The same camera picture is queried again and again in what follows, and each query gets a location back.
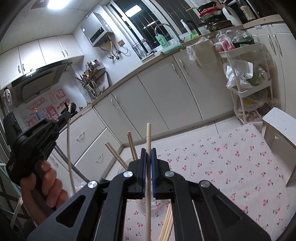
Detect white jug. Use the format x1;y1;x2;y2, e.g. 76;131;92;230
222;6;242;26

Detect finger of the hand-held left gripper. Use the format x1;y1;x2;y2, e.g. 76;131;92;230
51;124;66;141
55;111;71;127

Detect small white stool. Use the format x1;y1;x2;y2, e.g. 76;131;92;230
262;107;296;187

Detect white spray bottle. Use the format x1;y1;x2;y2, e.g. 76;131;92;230
180;19;192;35

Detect bundle of wooden chopsticks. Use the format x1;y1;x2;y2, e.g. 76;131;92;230
158;203;173;241

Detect cooking oil bottle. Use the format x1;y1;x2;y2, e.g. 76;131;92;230
239;0;256;21

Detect white plastic bags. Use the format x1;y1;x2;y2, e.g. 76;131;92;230
225;61;270;90

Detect plastic bag with orange contents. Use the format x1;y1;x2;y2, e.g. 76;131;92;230
76;182;89;194

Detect black wok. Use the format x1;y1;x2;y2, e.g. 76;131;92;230
61;101;78;116

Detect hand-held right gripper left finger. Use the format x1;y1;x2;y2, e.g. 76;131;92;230
26;148;147;241

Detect cherry print tablecloth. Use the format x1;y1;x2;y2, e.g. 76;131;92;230
117;122;296;241

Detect white kitchen base cabinets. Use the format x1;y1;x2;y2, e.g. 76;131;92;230
45;14;296;183

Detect white three-tier cart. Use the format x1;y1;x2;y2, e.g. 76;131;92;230
217;43;274;124

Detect stack of pans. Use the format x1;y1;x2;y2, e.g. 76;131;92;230
186;3;233;32

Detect pink wall poster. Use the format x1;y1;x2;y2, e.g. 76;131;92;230
22;85;70;127

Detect hanging clear plastic bag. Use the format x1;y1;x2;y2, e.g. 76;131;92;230
186;37;214;69

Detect barred kitchen window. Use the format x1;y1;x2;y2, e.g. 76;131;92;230
105;0;208;58

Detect white wall cabinets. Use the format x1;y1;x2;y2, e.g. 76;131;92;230
0;34;85;90

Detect range hood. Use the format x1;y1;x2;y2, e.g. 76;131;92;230
11;61;72;108

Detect person's left hand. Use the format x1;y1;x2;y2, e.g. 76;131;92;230
20;160;70;209

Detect teal and beige corner shelf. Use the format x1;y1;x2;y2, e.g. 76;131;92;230
0;162;23;220

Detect wall water heater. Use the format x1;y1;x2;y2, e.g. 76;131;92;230
80;12;114;47

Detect green dishcloth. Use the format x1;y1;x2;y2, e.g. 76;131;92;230
162;43;183;54

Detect red cans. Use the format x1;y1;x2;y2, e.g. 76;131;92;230
214;38;235;52

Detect curved sink faucet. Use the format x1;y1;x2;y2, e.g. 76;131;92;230
154;23;182;44

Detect green soap bottle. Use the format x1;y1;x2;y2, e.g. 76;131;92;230
155;34;167;48

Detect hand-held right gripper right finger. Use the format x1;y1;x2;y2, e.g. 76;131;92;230
151;148;271;241

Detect kitchen utensil rack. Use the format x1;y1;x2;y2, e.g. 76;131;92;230
74;60;109;99

